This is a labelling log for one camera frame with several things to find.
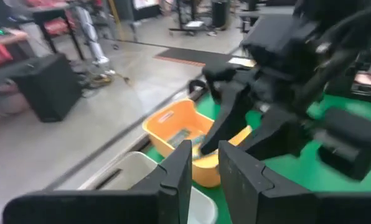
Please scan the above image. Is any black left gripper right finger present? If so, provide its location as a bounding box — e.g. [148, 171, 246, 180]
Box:
[218, 139, 316, 224]

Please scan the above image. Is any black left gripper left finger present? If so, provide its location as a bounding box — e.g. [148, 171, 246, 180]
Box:
[131, 139, 193, 224]

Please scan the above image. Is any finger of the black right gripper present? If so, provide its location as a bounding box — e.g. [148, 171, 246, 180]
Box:
[199, 89, 252, 156]
[238, 107, 312, 160]

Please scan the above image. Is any orange plastic bin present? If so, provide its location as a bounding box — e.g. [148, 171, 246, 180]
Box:
[141, 98, 253, 189]

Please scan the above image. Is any light grey plastic bin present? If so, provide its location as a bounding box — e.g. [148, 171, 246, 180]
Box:
[78, 151, 219, 224]

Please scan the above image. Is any black trash bin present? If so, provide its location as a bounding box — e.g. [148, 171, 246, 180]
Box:
[212, 0, 230, 29]

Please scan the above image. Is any black floor mat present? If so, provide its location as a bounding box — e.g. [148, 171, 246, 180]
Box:
[156, 46, 236, 65]

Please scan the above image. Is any black cabinet box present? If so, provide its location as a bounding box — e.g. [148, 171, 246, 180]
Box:
[12, 52, 83, 123]

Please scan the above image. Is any black table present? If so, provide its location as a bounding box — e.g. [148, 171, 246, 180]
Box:
[23, 0, 83, 62]

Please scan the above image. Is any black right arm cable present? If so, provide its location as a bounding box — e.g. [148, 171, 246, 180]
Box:
[293, 2, 371, 106]

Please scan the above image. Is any yellow floor cable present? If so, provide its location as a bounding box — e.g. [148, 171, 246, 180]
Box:
[85, 71, 132, 91]

